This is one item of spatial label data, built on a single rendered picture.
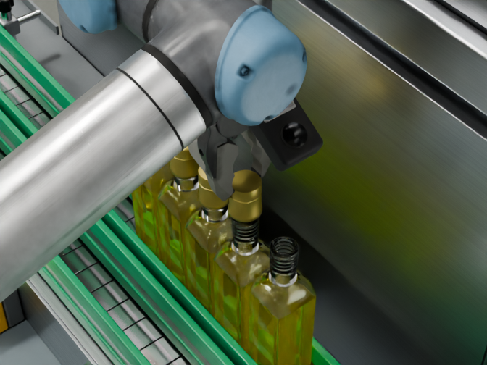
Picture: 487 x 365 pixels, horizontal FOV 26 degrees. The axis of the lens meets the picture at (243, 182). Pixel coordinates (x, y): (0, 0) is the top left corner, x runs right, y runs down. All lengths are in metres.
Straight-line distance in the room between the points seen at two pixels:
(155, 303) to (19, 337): 0.28
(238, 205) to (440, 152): 0.21
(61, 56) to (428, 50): 0.89
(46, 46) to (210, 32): 1.05
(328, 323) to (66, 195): 0.78
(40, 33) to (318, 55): 0.79
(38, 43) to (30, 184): 1.08
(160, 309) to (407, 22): 0.52
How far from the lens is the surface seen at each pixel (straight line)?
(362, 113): 1.08
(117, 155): 0.72
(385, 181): 1.10
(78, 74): 1.70
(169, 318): 1.28
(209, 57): 0.73
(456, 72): 0.96
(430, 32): 0.96
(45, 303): 1.40
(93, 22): 0.82
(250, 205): 1.08
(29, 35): 1.80
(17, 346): 1.52
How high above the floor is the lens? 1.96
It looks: 46 degrees down
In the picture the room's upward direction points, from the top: straight up
